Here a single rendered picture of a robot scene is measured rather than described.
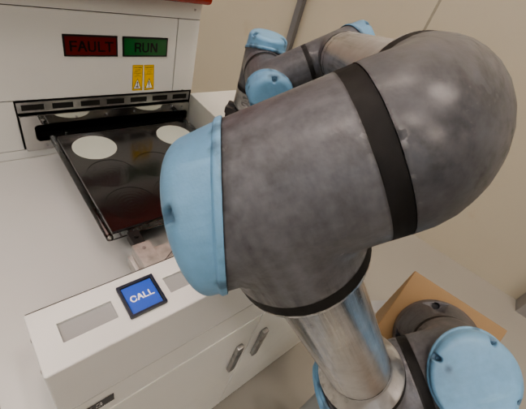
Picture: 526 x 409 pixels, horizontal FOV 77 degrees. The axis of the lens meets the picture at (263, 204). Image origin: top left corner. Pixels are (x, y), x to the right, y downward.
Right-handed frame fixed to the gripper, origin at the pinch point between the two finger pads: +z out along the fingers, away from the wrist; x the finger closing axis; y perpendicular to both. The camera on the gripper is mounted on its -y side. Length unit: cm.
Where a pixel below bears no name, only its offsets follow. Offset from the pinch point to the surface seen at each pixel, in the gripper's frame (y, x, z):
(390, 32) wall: -52, -161, -19
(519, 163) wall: -142, -116, 14
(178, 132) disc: 22.1, -15.8, 1.3
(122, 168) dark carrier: 27.4, 6.6, 1.4
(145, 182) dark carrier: 20.5, 9.0, 1.3
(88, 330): 11.4, 46.7, -4.4
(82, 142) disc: 39.9, 1.9, 1.3
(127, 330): 6.7, 45.4, -4.8
